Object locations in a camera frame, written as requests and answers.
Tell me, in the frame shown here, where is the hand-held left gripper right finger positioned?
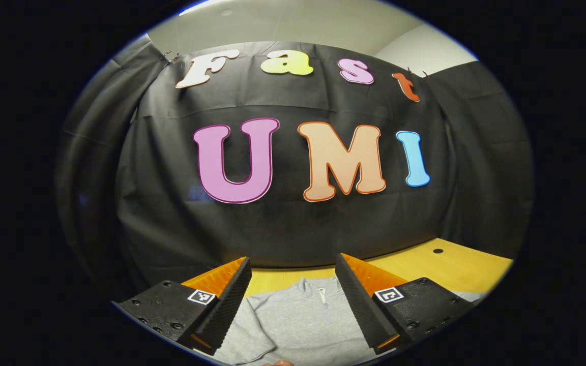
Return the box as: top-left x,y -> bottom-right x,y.
335,253 -> 477,355

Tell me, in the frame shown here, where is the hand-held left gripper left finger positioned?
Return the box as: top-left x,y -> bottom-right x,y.
112,257 -> 252,355

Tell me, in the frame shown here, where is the black backdrop cloth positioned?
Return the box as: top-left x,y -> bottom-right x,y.
54,35 -> 535,300

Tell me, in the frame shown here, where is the grey zip-neck sweater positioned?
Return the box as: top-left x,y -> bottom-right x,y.
212,276 -> 487,366

